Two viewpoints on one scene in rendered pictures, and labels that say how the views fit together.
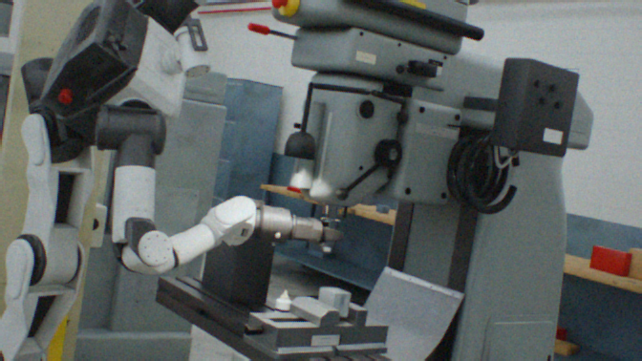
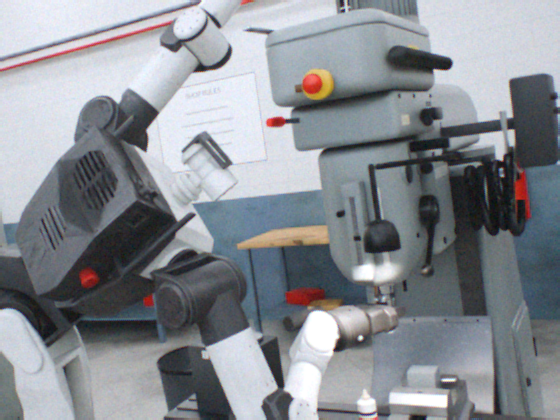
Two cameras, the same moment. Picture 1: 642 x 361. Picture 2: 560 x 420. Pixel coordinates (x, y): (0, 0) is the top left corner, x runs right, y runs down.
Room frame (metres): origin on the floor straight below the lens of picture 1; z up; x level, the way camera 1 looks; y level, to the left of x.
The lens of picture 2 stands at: (0.64, 0.84, 1.65)
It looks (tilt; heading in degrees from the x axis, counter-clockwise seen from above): 3 degrees down; 339
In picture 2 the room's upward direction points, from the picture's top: 9 degrees counter-clockwise
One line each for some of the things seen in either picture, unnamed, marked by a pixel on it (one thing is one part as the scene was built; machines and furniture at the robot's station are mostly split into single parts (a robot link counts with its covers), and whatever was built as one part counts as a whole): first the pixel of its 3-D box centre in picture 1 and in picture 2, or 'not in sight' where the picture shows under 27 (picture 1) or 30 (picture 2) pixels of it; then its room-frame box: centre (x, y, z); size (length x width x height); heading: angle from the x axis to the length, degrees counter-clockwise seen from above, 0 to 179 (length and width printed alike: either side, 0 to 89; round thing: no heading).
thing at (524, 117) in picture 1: (537, 108); (539, 119); (1.86, -0.48, 1.62); 0.20 x 0.09 x 0.21; 128
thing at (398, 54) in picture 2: (416, 14); (422, 60); (1.85, -0.16, 1.79); 0.45 x 0.04 x 0.04; 128
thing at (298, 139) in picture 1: (301, 144); (380, 234); (1.78, 0.06, 1.44); 0.07 x 0.07 x 0.06
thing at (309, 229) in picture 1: (292, 228); (359, 323); (1.92, 0.05, 1.23); 0.13 x 0.12 x 0.10; 13
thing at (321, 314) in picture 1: (314, 310); (420, 401); (1.85, -0.04, 1.05); 0.12 x 0.06 x 0.04; 39
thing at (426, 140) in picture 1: (400, 149); (396, 199); (2.06, -0.19, 1.47); 0.24 x 0.19 x 0.26; 38
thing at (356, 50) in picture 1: (371, 59); (366, 119); (1.96, -0.07, 1.68); 0.34 x 0.24 x 0.10; 128
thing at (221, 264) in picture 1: (237, 261); (236, 372); (2.31, 0.21, 1.06); 0.22 x 0.12 x 0.20; 31
